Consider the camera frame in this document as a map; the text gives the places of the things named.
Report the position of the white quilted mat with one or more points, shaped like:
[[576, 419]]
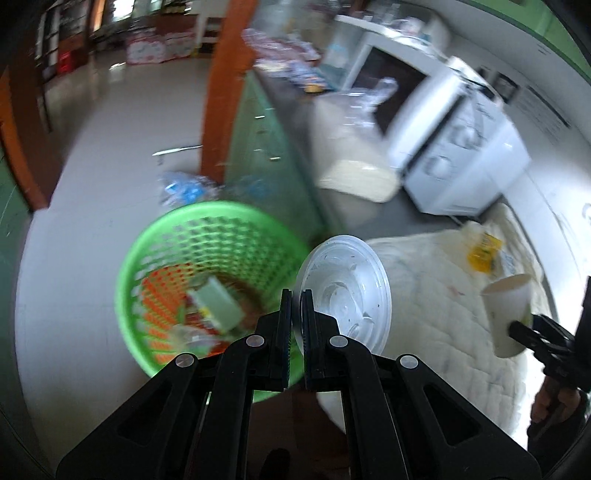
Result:
[[438, 286]]

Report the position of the white cup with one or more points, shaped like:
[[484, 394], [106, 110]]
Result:
[[505, 300]]

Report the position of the clear bag of white grains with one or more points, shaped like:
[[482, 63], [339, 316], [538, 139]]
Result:
[[355, 177]]

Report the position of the crumpled clear plastic bags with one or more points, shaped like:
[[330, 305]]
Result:
[[286, 55]]

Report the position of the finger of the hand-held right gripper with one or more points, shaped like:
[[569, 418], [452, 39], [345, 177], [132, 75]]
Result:
[[526, 334], [554, 330]]

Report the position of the green wall cabinet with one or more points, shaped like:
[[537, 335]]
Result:
[[545, 27]]

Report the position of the black wall socket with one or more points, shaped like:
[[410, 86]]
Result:
[[505, 88]]

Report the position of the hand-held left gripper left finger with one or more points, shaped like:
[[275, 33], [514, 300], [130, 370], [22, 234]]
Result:
[[286, 323]]

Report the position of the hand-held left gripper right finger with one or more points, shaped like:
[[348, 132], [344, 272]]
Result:
[[307, 323]]

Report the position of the person's right hand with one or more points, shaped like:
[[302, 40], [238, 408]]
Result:
[[554, 408]]

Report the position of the green plastic basket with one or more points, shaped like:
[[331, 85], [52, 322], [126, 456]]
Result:
[[152, 258]]

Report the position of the metal rod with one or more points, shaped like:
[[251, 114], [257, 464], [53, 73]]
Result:
[[178, 150]]

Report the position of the blue clear plastic bag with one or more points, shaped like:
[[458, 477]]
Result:
[[184, 189]]

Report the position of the green base cabinet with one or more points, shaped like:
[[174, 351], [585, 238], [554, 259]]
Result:
[[268, 147]]

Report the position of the brown wooden door frame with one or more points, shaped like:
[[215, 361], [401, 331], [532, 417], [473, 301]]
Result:
[[228, 83]]

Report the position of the white microwave oven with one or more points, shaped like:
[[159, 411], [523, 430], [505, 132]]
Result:
[[461, 152]]

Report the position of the yellow plastic wrapper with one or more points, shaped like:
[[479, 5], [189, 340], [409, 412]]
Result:
[[484, 251]]

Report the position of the wall chart sticker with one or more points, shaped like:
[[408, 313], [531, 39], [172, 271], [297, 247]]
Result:
[[542, 107]]

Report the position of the polka dot boxes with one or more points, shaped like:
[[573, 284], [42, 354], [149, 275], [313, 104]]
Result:
[[157, 46]]

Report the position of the clear plastic lid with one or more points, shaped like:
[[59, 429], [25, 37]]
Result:
[[346, 286]]

